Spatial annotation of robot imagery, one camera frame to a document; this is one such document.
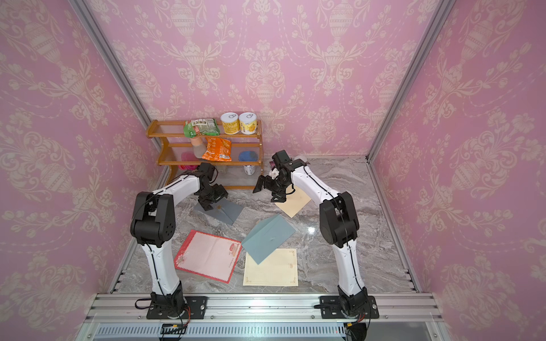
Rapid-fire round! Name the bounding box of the green snack bag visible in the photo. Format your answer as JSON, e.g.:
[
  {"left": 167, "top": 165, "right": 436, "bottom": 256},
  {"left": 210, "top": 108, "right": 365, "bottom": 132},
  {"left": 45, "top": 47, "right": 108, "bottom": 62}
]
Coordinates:
[{"left": 183, "top": 118, "right": 220, "bottom": 139}]

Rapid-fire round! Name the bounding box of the beige bottle on shelf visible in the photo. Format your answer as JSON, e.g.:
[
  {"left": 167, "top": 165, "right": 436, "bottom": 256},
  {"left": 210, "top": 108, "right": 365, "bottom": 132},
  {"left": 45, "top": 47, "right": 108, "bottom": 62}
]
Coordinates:
[{"left": 191, "top": 136, "right": 207, "bottom": 159}]

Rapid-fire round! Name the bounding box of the wooden three-tier shelf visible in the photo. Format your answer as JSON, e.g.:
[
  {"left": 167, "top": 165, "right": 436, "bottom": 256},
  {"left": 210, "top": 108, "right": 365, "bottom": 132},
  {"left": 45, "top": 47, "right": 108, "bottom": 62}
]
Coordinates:
[{"left": 146, "top": 120, "right": 264, "bottom": 190}]

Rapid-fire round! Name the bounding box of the blue lid cup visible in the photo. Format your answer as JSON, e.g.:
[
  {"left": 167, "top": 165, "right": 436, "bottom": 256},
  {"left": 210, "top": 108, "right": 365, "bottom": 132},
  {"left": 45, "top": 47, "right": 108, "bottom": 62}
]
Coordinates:
[{"left": 238, "top": 151, "right": 259, "bottom": 176}]

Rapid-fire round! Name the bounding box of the right yellow can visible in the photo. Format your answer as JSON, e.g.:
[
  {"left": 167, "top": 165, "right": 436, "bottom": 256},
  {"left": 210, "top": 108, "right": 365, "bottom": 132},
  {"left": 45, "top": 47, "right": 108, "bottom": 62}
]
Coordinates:
[{"left": 238, "top": 112, "right": 257, "bottom": 135}]

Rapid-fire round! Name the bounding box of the pink item on shelf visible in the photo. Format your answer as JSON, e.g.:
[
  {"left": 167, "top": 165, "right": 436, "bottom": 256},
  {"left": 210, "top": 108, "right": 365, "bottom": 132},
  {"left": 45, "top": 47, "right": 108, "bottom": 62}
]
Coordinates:
[{"left": 179, "top": 152, "right": 201, "bottom": 171}]

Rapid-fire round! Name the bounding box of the dark grey envelope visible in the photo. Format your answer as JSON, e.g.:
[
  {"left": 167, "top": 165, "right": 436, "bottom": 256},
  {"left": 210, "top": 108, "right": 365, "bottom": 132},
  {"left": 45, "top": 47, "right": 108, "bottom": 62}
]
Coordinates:
[{"left": 193, "top": 198, "right": 243, "bottom": 226}]

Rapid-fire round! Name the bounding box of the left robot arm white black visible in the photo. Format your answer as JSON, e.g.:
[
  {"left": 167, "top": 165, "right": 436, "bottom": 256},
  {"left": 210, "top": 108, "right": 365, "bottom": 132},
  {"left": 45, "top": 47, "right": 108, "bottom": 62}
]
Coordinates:
[{"left": 130, "top": 163, "right": 228, "bottom": 320}]

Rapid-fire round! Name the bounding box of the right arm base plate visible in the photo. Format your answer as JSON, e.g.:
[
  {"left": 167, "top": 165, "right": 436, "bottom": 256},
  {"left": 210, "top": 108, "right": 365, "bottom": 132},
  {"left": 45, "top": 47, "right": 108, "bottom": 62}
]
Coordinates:
[{"left": 314, "top": 296, "right": 380, "bottom": 320}]

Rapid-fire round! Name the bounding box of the cream yellow letter paper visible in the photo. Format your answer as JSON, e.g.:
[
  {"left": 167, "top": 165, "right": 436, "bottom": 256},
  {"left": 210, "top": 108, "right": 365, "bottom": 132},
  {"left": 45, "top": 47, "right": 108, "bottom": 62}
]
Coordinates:
[{"left": 243, "top": 249, "right": 299, "bottom": 287}]

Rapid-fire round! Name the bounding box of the yellow can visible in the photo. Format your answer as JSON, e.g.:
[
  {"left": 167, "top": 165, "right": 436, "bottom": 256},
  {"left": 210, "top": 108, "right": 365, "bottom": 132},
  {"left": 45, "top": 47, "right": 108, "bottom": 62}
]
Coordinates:
[
  {"left": 220, "top": 112, "right": 240, "bottom": 135},
  {"left": 238, "top": 112, "right": 257, "bottom": 135}
]

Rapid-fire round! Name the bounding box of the orange snack bag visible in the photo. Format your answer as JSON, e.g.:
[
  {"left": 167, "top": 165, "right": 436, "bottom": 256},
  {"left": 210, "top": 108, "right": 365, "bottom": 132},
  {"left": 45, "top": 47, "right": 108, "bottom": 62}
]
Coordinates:
[{"left": 202, "top": 137, "right": 232, "bottom": 162}]

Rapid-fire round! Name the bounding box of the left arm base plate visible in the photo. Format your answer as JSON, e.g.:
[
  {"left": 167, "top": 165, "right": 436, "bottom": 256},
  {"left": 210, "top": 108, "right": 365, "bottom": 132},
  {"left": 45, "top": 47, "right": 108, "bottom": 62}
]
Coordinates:
[{"left": 146, "top": 296, "right": 208, "bottom": 321}]

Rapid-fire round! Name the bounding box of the teal blue envelope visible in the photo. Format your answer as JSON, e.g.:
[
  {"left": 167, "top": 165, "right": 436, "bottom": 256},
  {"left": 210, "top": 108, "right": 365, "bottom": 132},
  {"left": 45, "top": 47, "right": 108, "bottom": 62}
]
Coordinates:
[{"left": 242, "top": 215, "right": 296, "bottom": 264}]

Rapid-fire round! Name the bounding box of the aluminium front rail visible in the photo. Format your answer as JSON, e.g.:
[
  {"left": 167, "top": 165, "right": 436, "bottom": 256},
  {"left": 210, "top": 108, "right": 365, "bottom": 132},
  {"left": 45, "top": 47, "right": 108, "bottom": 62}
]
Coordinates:
[{"left": 84, "top": 292, "right": 443, "bottom": 323}]

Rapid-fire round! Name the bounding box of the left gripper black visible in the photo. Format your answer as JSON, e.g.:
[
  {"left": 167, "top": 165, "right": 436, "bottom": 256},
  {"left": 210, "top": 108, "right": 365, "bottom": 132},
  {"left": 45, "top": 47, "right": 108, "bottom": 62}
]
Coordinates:
[{"left": 199, "top": 182, "right": 229, "bottom": 210}]

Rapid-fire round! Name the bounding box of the left yellow can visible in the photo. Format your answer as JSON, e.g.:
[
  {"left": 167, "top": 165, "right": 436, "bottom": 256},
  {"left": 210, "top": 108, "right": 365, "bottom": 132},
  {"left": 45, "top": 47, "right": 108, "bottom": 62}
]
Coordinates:
[{"left": 220, "top": 112, "right": 240, "bottom": 135}]

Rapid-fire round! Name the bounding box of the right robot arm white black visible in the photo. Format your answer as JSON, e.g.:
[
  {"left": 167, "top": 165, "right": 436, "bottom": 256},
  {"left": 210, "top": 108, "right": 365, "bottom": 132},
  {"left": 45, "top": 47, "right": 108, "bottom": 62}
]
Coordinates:
[{"left": 253, "top": 150, "right": 373, "bottom": 320}]

